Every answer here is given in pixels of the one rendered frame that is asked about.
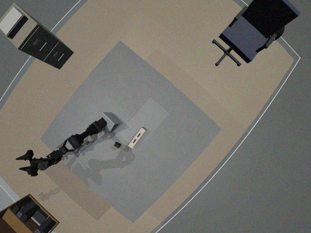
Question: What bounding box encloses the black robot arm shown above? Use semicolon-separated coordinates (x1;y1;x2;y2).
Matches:
26;117;107;177

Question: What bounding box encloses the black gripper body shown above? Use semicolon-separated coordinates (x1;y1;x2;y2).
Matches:
25;150;43;164

